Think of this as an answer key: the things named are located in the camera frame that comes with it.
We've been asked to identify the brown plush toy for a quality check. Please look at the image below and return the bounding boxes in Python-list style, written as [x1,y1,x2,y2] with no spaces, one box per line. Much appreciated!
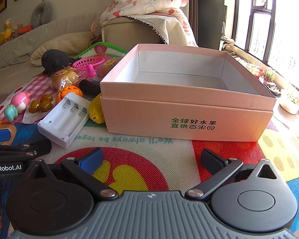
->
[11,24,23,39]

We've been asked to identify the floral baby blanket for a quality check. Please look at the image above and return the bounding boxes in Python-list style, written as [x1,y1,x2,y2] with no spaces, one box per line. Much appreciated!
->
[91,0,199,47]

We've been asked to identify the yellow toy corn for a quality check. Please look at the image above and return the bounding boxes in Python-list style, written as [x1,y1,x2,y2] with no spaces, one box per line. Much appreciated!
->
[89,95,105,124]

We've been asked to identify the pink cardboard box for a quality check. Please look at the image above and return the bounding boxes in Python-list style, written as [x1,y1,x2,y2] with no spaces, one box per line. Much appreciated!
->
[100,43,277,142]

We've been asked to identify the grey neck pillow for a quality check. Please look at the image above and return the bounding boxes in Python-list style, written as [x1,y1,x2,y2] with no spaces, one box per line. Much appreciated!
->
[31,0,53,29]

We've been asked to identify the pink squishy toy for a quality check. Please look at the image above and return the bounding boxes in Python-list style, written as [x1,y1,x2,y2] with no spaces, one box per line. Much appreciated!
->
[11,92,32,113]

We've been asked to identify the orange toy ball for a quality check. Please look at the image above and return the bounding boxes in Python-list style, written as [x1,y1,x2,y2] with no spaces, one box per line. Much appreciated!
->
[57,85,84,105]

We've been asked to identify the pink toy net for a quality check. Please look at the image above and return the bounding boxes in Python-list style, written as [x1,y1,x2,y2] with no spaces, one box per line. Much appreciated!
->
[72,56,105,78]

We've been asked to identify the black window frame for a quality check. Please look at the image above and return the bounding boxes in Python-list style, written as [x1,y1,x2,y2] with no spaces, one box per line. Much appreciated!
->
[224,0,299,80]

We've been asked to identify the white battery holder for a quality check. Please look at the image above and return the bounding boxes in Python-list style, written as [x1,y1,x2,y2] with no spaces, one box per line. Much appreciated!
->
[37,92,91,149]

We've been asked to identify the brown curtain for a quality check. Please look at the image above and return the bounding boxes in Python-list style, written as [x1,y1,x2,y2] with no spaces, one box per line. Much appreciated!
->
[171,0,199,38]

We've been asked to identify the black plush toy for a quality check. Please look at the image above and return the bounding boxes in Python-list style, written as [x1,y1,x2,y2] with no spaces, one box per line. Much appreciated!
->
[41,49,74,76]

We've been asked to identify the red plant pot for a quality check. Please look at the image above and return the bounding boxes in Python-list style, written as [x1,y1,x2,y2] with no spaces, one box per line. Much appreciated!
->
[247,62,265,78]

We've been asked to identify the grey fringed towel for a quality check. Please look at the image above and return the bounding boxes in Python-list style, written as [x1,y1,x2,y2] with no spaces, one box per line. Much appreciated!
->
[126,14,187,47]

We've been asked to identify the clutter on window sill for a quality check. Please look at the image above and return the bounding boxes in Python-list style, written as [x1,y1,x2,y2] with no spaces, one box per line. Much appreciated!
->
[219,22,238,53]

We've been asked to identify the yellow duck plush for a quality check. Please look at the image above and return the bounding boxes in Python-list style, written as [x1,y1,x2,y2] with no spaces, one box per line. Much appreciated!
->
[0,18,13,42]

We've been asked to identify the beige sofa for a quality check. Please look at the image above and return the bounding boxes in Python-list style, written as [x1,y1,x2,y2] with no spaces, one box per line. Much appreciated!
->
[0,15,170,110]

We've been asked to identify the packet of chestnuts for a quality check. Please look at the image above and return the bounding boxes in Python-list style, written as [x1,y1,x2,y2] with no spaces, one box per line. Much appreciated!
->
[22,93,59,124]

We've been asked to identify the small plant pot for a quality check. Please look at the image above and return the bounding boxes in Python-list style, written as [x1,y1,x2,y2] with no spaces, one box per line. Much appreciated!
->
[263,68,276,84]

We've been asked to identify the teal toy macaron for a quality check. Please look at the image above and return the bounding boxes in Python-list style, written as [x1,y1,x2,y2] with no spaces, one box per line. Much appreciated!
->
[4,104,18,122]

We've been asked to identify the packaged bread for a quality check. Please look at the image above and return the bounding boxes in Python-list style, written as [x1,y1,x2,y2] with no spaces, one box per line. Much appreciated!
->
[46,66,87,90]

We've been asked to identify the black cylinder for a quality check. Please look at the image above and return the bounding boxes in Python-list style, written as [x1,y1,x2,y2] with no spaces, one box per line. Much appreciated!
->
[79,80,101,96]

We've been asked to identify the white plant pot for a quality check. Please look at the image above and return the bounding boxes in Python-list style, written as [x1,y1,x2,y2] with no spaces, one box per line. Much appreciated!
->
[280,88,299,115]

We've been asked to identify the dark dish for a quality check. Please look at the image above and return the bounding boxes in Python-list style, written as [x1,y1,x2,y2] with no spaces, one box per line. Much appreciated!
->
[267,83,282,96]

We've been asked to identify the cream blanket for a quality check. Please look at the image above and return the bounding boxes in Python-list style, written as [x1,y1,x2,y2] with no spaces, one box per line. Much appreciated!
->
[30,31,103,67]

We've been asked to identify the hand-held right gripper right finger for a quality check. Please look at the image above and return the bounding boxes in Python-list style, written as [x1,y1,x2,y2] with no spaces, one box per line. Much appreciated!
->
[185,149,283,201]

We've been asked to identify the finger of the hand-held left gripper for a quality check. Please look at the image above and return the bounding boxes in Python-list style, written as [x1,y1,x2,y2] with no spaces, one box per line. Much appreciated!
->
[0,128,12,144]
[0,139,52,163]

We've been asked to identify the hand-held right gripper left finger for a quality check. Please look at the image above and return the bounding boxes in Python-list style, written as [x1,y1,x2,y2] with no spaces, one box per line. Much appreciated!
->
[22,147,116,201]

